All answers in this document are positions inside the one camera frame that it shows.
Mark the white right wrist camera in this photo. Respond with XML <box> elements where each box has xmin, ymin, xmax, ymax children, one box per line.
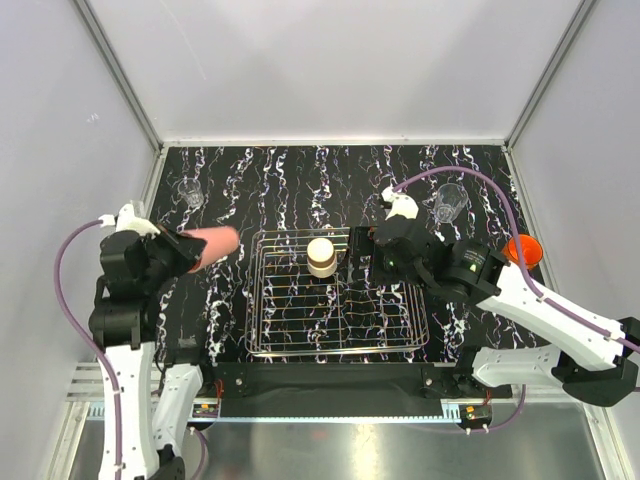
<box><xmin>381</xmin><ymin>186</ymin><xmax>419</xmax><ymax>220</ymax></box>

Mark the beige brown ceramic cup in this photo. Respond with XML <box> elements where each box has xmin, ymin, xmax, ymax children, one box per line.
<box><xmin>307</xmin><ymin>238</ymin><xmax>337</xmax><ymax>279</ymax></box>

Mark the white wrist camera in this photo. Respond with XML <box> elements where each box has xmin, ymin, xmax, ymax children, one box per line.
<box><xmin>98</xmin><ymin>200</ymin><xmax>160</xmax><ymax>236</ymax></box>
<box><xmin>381</xmin><ymin>186</ymin><xmax>419</xmax><ymax>220</ymax></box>

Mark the orange translucent plastic cup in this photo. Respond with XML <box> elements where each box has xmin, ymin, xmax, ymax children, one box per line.
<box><xmin>502</xmin><ymin>234</ymin><xmax>544</xmax><ymax>270</ymax></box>

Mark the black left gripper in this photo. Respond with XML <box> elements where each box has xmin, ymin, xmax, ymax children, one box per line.
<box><xmin>140</xmin><ymin>220</ymin><xmax>208</xmax><ymax>291</ymax></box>

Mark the metal wire dish rack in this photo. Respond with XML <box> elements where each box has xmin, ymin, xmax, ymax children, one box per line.
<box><xmin>245</xmin><ymin>227</ymin><xmax>429</xmax><ymax>358</ymax></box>

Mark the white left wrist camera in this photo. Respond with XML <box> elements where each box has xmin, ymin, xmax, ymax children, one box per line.
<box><xmin>98</xmin><ymin>200</ymin><xmax>160</xmax><ymax>236</ymax></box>

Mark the black marbled table mat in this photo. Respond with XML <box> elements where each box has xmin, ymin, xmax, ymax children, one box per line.
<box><xmin>150</xmin><ymin>145</ymin><xmax>521</xmax><ymax>362</ymax></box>

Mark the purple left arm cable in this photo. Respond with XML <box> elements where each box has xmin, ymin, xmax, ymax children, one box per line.
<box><xmin>53</xmin><ymin>222</ymin><xmax>209</xmax><ymax>480</ymax></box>

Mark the small clear glass cup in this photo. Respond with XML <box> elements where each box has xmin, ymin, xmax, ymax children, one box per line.
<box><xmin>177</xmin><ymin>178</ymin><xmax>204</xmax><ymax>209</ymax></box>

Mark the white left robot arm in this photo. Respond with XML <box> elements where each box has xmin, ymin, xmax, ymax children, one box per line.
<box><xmin>89</xmin><ymin>228</ymin><xmax>215</xmax><ymax>479</ymax></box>

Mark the large clear glass cup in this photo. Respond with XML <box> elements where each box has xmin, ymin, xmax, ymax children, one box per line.
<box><xmin>423</xmin><ymin>183</ymin><xmax>469</xmax><ymax>224</ymax></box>

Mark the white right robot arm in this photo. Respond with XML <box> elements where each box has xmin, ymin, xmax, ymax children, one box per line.
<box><xmin>348</xmin><ymin>216</ymin><xmax>639</xmax><ymax>407</ymax></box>

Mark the pink plastic cup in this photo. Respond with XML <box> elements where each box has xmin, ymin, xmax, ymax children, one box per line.
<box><xmin>182</xmin><ymin>226</ymin><xmax>240</xmax><ymax>273</ymax></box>

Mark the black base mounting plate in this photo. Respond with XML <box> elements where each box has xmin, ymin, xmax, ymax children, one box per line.
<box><xmin>204</xmin><ymin>362</ymin><xmax>512</xmax><ymax>419</ymax></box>

